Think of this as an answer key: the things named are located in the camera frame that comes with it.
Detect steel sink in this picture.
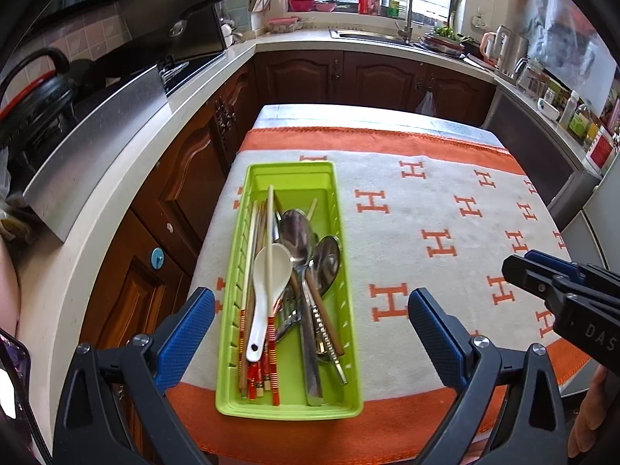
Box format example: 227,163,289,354
329,28,417,48

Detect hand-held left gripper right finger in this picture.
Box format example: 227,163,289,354
408,287,567,465

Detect grey steel appliance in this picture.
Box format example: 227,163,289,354
482,90,599,224

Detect gas stove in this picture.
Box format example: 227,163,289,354
160,53,226,95

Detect wooden handled metal utensil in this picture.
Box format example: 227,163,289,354
289,271,346,357

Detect white plastic bottle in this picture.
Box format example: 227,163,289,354
559,90,580,127

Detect orange and beige printed blanket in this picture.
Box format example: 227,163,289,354
165,127,592,453

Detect steel kettle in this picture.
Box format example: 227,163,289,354
496,26,530,78

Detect white ceramic spoon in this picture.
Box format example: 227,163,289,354
245,243,293,363

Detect black frying pan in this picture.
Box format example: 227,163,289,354
72,0,240,78

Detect grey refrigerator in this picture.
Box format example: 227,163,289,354
557,165,620,272

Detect red-ended bamboo chopstick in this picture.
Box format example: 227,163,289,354
262,317,273,393
249,201,268,400
237,201,257,391

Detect brown wooden kitchen cabinets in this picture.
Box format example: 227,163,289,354
92,48,497,354

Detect black pot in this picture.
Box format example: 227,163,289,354
70,55,122,88

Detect hanging plastic bag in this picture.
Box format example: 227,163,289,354
415,90,439,118

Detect basin of green vegetables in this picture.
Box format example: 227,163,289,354
419,26,468,54

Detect cutlery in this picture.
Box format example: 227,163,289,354
267,185,282,406

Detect white electric kettle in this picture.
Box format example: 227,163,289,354
479,29,507,64

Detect wide oval metal spoon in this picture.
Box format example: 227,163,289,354
307,236,343,297

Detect glass teapot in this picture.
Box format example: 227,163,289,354
513,57,548,98

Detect stainless steel splash panel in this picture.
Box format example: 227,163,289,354
22,63,168,243

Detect white cups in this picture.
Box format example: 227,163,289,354
218,17,243,49

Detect clear plastic wall sheet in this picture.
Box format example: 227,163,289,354
525,0,620,102

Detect large metal spoon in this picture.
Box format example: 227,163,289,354
280,209,324,406

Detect steel faucet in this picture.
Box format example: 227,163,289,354
393,0,415,42

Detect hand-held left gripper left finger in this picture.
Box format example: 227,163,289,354
52,287,216,465

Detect green plastic utensil tray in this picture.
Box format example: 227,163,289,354
215,161,365,420

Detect white jug red label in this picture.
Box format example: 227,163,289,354
584,126,618,172

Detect metal fork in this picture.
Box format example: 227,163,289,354
275,287,303,342

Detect pink lidded container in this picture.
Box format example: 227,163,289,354
267,17,301,34

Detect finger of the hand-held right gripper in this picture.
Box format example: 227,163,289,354
503,256,577,315
525,250,620,296

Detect person's right hand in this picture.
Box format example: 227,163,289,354
568,364,620,456

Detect black pressure cooker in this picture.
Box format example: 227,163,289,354
0,47,78,165

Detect green labelled oil bottle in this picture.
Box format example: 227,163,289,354
569,104,601,139

